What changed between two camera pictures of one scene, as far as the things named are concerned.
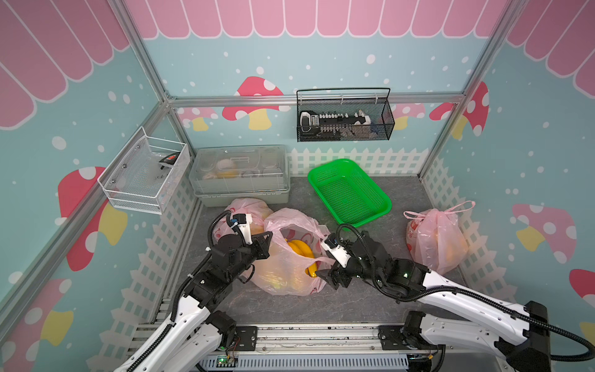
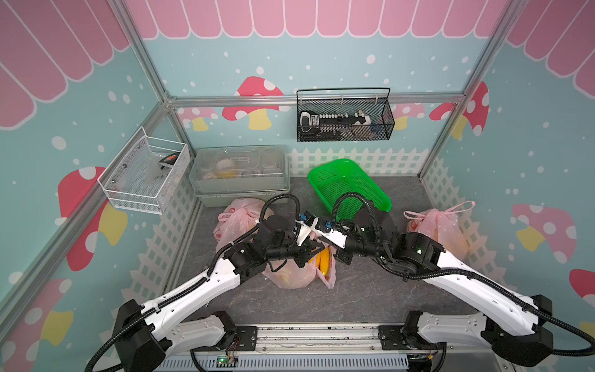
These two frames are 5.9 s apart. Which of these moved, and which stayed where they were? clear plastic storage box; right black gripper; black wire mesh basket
Moved: right black gripper
Stayed: black wire mesh basket; clear plastic storage box
